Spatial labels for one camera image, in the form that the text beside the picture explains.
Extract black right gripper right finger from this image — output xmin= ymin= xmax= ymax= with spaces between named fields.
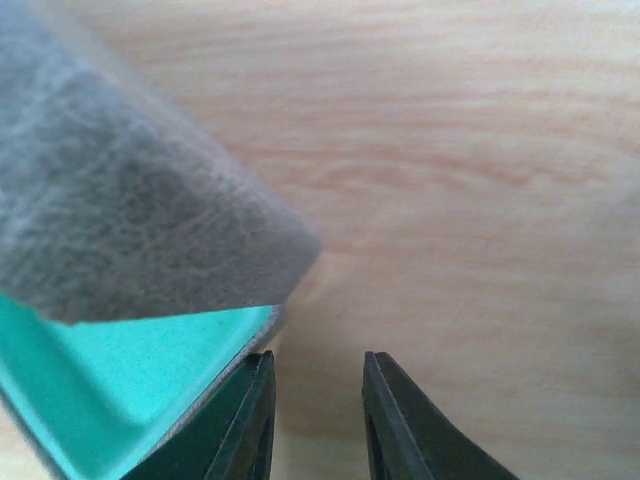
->
xmin=362 ymin=351 xmax=517 ymax=480

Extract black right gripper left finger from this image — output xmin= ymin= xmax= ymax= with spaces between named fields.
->
xmin=125 ymin=351 xmax=276 ymax=480

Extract grey felt glasses case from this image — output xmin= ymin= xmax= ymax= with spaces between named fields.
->
xmin=1 ymin=1 xmax=321 ymax=479

